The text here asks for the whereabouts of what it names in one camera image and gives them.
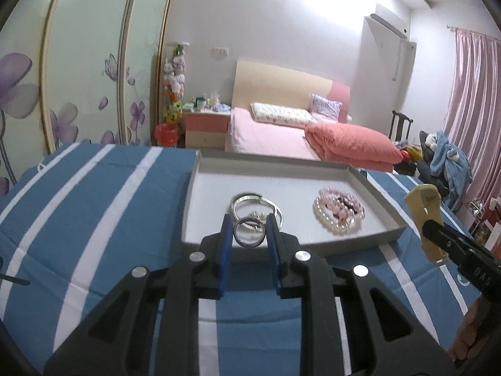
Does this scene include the hanging column of plush toys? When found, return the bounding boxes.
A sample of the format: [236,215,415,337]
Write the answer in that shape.
[162,43,186,124]

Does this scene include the pink bead bracelet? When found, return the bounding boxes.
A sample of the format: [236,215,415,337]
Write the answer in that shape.
[317,188,365,220]

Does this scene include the white patterned pillow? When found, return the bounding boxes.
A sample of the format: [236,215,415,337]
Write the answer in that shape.
[250,102,317,127]

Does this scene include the blue plush garment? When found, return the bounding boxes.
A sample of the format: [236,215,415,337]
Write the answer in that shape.
[430,131,473,210]

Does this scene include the thin silver bangle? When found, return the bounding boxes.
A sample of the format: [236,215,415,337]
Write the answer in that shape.
[250,198,284,228]

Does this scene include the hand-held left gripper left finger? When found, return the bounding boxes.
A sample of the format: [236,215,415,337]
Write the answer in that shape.
[43,213,233,376]

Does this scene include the wide silver bangle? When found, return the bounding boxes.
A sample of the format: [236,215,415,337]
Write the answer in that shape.
[230,193,264,220]

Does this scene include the blue white striped blanket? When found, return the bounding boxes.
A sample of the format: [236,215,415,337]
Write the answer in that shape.
[0,141,501,376]

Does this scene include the red yellow toys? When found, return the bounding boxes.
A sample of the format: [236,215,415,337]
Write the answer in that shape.
[397,145,423,165]

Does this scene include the beige pink headboard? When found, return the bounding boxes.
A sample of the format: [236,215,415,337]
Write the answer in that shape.
[232,60,351,124]

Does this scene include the grey cardboard box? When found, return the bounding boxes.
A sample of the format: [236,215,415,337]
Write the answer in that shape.
[181,148,410,257]

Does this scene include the white standing air conditioner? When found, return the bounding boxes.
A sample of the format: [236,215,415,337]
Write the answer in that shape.
[354,3,417,134]

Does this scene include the pink bed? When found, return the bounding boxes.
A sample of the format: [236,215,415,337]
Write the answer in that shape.
[224,109,325,161]

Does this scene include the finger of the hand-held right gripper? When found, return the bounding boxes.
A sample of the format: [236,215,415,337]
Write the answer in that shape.
[421,218,476,269]

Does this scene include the red waste bin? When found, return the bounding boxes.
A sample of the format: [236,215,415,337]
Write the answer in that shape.
[154,123,181,147]

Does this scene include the purple patterned pillow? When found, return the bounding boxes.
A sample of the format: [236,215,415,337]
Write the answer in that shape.
[310,94,343,122]

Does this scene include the pink beige nightstand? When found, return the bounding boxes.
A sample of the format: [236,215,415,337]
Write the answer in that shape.
[184,110,231,149]

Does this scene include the dark wooden chair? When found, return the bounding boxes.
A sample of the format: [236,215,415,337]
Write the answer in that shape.
[389,110,413,144]

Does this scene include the pink quilt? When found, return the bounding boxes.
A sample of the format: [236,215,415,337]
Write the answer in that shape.
[304,122,404,172]

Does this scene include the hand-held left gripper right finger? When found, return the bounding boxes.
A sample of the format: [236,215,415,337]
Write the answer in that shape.
[266,217,458,376]

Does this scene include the yellow watch band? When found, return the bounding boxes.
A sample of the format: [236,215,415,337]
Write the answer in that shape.
[404,184,447,268]

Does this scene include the pink curtain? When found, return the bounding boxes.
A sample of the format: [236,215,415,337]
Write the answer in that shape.
[442,27,501,208]

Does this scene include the flower print wardrobe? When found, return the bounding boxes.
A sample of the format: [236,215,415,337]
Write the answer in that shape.
[0,0,177,189]

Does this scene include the small silver ring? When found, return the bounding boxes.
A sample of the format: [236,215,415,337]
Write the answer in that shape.
[234,216,267,249]

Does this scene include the person's right hand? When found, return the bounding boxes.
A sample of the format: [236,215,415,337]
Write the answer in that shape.
[450,295,501,363]

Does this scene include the dark office chair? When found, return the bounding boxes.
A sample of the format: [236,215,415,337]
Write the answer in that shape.
[417,131,451,192]

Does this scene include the white pearl bracelet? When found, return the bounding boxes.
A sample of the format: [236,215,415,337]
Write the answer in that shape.
[313,198,364,236]

